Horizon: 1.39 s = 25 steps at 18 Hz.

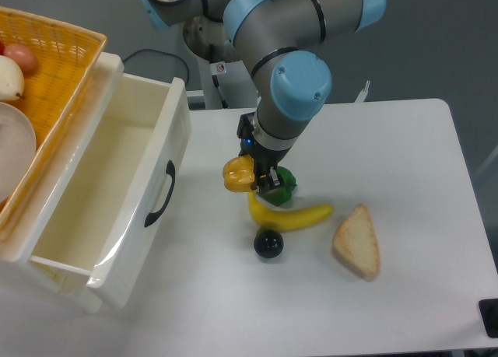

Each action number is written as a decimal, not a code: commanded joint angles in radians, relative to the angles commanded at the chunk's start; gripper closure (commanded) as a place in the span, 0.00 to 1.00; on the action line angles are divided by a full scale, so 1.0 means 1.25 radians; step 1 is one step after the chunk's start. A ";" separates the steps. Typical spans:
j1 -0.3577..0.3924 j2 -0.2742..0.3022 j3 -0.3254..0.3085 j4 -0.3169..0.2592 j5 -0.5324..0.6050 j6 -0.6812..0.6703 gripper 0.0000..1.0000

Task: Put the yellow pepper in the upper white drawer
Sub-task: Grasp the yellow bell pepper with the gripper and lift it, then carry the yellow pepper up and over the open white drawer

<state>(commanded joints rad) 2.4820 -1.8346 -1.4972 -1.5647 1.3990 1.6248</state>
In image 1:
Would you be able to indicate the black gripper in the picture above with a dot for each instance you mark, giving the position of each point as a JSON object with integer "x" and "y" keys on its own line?
{"x": 265, "y": 159}

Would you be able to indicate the yellow bell pepper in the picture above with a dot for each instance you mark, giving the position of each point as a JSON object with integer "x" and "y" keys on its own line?
{"x": 238, "y": 174}

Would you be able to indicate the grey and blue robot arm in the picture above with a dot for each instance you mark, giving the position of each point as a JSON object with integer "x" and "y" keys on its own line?
{"x": 272, "y": 38}

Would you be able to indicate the green bell pepper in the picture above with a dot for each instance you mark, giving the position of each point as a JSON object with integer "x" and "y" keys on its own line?
{"x": 284, "y": 193}

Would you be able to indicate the open white drawer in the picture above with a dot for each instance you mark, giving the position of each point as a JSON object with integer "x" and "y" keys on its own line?
{"x": 98, "y": 225}

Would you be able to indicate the white drawer cabinet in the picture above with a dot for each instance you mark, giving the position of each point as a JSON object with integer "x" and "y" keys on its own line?
{"x": 27, "y": 211}

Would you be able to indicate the yellow banana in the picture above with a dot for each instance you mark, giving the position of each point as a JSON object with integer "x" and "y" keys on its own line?
{"x": 287, "y": 220}

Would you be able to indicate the dark purple eggplant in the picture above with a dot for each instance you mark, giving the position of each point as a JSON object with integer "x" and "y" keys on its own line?
{"x": 268, "y": 243}

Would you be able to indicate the slice of bread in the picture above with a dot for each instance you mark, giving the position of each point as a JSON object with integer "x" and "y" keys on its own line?
{"x": 355, "y": 243}

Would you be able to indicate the yellow wicker basket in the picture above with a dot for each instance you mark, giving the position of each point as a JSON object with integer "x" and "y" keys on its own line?
{"x": 66, "y": 54}

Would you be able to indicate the beige round bun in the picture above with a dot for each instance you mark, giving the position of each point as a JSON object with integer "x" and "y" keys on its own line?
{"x": 18, "y": 148}

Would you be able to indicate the black device at table edge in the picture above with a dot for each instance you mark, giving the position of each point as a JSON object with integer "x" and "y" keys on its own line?
{"x": 488, "y": 309}

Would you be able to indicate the pale yellow pear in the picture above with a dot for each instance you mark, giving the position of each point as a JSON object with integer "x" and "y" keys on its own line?
{"x": 12, "y": 80}

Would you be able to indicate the black drawer handle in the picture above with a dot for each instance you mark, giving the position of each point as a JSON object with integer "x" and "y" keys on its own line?
{"x": 164, "y": 196}

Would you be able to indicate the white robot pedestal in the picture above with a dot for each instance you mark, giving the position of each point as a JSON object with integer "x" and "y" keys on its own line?
{"x": 226, "y": 83}

